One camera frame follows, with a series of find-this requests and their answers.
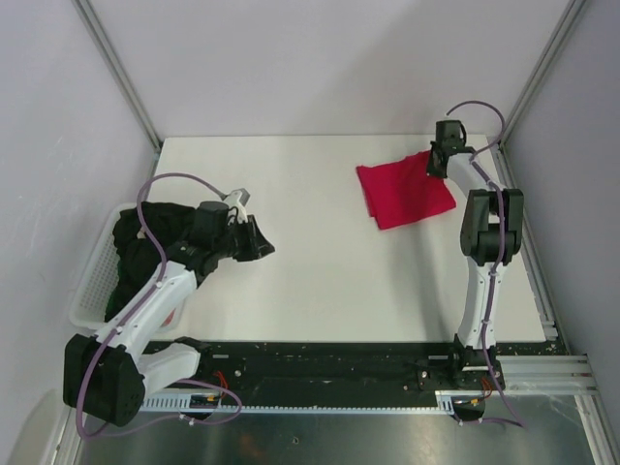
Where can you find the pink garment in basket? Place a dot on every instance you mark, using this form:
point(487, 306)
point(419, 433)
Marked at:
point(168, 319)

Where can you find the right aluminium frame post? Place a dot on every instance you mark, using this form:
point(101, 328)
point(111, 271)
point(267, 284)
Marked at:
point(551, 51)

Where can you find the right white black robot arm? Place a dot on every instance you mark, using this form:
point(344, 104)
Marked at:
point(490, 236)

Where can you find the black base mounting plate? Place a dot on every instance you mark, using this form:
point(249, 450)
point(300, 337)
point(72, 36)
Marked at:
point(359, 375)

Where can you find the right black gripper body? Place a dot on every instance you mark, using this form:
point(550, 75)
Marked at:
point(431, 170)

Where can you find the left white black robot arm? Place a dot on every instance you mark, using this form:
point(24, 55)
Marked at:
point(108, 375)

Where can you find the white plastic laundry basket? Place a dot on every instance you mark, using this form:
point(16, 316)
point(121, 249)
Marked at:
point(99, 278)

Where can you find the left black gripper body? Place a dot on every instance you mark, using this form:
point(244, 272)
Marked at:
point(233, 243)

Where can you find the left aluminium frame post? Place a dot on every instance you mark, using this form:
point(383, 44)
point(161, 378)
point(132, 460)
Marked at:
point(107, 50)

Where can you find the red t shirt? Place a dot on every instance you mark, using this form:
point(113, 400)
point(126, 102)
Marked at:
point(402, 193)

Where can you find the black t shirt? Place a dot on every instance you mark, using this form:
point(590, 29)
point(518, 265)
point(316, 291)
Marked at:
point(138, 257)

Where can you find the aluminium frame post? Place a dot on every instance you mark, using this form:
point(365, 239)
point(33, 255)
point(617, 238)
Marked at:
point(551, 51)
point(107, 50)

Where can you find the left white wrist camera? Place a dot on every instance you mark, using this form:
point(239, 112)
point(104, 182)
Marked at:
point(236, 202)

